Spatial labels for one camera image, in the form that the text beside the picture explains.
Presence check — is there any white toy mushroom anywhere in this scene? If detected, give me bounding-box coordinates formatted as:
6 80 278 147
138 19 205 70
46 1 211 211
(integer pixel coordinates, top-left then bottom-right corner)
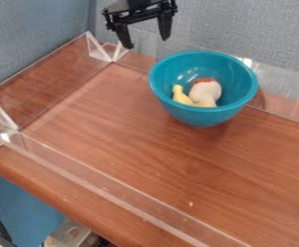
189 77 222 107

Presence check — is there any yellow toy banana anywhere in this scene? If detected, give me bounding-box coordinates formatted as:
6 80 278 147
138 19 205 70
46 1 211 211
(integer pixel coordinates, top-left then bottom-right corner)
173 85 209 107

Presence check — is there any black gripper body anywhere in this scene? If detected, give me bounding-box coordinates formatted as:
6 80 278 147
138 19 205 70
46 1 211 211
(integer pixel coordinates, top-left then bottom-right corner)
102 0 178 30

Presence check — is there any grey metal bracket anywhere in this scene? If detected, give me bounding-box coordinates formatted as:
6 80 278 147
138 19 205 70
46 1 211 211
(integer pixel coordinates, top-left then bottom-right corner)
43 219 98 247

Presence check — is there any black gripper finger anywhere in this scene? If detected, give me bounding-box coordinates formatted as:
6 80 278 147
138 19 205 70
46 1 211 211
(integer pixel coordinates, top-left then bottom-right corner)
115 23 134 49
158 11 174 41

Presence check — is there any blue plastic bowl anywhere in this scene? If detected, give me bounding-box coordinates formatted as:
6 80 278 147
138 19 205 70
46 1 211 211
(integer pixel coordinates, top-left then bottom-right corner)
149 50 259 127

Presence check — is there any clear acrylic barrier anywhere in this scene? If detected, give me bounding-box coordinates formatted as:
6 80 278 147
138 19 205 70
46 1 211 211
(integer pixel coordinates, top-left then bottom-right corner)
0 34 299 247

